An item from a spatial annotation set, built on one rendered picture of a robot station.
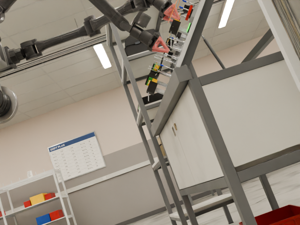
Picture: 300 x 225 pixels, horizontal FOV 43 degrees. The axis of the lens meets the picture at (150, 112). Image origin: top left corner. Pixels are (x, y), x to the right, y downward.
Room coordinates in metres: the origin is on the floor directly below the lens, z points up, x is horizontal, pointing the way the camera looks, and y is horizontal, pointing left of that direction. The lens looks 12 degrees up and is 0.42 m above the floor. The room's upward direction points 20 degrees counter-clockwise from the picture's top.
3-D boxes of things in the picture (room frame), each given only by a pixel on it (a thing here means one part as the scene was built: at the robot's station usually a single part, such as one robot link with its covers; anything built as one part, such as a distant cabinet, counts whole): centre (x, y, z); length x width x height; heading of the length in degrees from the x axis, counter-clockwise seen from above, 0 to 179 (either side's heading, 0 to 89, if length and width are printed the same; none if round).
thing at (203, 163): (1.76, -0.15, 0.60); 0.55 x 0.03 x 0.39; 9
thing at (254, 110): (2.08, -0.40, 0.60); 1.17 x 0.58 x 0.40; 9
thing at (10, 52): (2.04, 0.62, 1.45); 0.09 x 0.08 x 0.12; 2
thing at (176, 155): (2.30, -0.06, 0.60); 0.55 x 0.02 x 0.39; 9
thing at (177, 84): (2.03, -0.08, 0.83); 1.18 x 0.05 x 0.06; 9
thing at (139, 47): (2.87, -0.10, 1.56); 0.30 x 0.23 x 0.19; 101
